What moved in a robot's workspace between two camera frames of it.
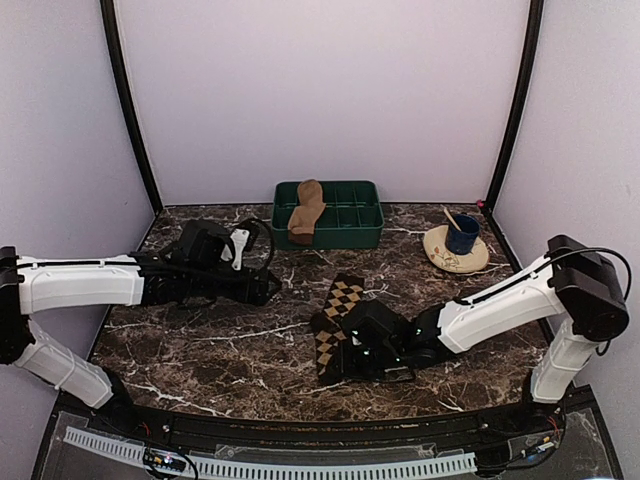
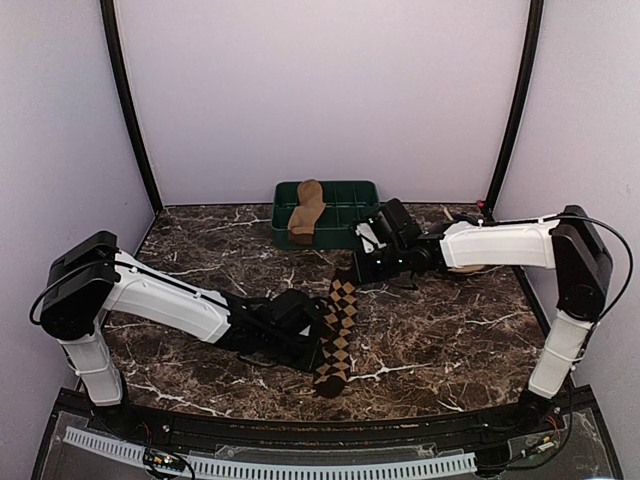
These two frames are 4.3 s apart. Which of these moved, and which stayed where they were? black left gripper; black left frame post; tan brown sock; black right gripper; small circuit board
Moved: black right gripper; black left gripper
Stayed: small circuit board; tan brown sock; black left frame post
